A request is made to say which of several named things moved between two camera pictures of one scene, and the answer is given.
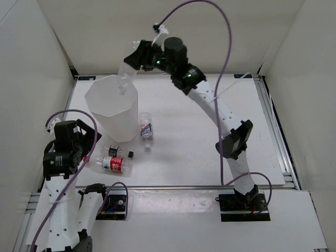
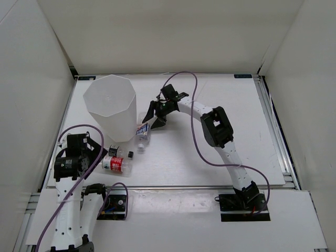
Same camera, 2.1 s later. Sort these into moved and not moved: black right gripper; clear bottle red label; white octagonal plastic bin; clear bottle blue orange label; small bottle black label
Moved: black right gripper; clear bottle blue orange label
Not moved: small bottle black label; white octagonal plastic bin; clear bottle red label
